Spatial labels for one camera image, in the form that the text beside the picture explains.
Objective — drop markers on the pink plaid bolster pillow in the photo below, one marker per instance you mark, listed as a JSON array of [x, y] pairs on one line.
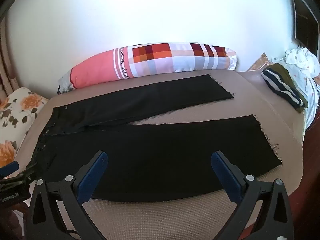
[[150, 60]]

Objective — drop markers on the navy white striped cloth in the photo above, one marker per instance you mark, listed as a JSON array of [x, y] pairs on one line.
[[282, 86]]

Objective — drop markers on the black pants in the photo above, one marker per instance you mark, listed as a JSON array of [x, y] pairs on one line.
[[150, 150]]

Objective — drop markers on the brown patterned cloth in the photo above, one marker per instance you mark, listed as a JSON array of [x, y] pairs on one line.
[[260, 61]]

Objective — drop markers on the beige brown curtain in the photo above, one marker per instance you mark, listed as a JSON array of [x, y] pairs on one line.
[[7, 75]]

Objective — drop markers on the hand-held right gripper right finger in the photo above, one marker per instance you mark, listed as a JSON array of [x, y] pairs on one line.
[[226, 177]]

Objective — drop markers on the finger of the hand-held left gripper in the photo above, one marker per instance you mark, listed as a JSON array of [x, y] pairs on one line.
[[26, 172], [8, 168]]

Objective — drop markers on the olive green cloth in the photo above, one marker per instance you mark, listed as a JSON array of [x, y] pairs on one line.
[[285, 73]]

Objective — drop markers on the floral white pillow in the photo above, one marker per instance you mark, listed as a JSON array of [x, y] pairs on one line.
[[12, 120]]

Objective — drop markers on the beige bed mat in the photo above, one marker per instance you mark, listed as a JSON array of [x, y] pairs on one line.
[[162, 217]]

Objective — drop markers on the white printed cloth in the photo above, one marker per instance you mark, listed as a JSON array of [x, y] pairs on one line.
[[306, 62]]

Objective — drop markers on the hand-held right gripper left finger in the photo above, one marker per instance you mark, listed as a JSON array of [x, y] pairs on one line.
[[93, 177]]

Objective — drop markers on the dark framed wall panel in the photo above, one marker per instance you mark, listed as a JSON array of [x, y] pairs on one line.
[[305, 17]]

